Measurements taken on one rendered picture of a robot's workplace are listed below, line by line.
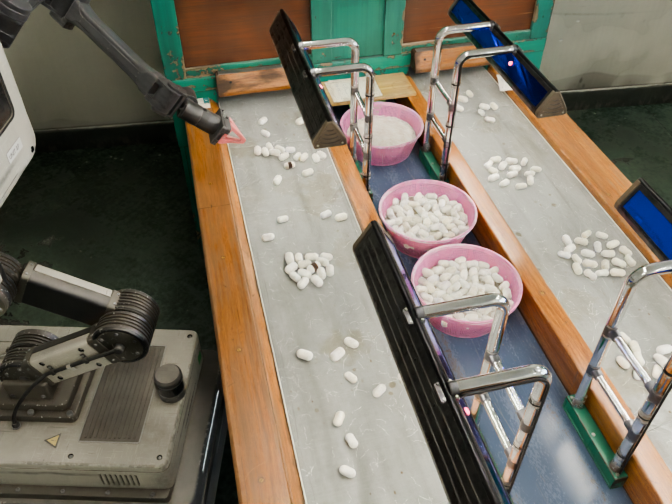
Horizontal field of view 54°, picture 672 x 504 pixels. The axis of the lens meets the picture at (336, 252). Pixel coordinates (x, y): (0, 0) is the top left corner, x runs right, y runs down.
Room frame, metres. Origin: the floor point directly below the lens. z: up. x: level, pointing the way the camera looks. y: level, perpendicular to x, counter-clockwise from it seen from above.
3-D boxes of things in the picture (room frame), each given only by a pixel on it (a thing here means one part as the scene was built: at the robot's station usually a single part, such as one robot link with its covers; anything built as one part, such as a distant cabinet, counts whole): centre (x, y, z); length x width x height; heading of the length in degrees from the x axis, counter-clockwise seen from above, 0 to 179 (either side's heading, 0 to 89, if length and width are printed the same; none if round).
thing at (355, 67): (1.60, 0.01, 0.90); 0.20 x 0.19 x 0.45; 14
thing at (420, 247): (1.39, -0.25, 0.72); 0.27 x 0.27 x 0.10
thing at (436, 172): (1.69, -0.38, 0.90); 0.20 x 0.19 x 0.45; 14
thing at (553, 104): (1.71, -0.46, 1.08); 0.62 x 0.08 x 0.07; 14
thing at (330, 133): (1.58, 0.09, 1.08); 0.62 x 0.08 x 0.07; 14
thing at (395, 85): (2.02, -0.09, 0.77); 0.33 x 0.15 x 0.01; 104
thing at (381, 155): (1.81, -0.15, 0.72); 0.27 x 0.27 x 0.10
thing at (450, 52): (2.16, -0.41, 0.83); 0.30 x 0.06 x 0.07; 104
